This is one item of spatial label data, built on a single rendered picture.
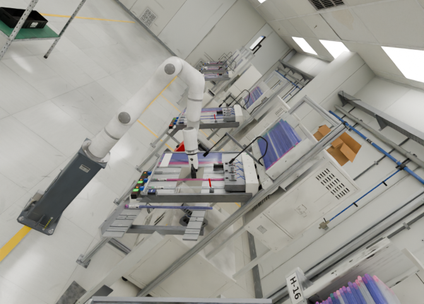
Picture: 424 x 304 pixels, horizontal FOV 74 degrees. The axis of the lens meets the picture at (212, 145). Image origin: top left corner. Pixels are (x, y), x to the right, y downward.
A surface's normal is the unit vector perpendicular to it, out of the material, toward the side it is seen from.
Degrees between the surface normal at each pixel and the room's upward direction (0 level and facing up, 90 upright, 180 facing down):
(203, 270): 90
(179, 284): 90
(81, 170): 90
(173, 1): 90
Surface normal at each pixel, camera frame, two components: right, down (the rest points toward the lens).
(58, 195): 0.12, 0.50
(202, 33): -0.04, 0.37
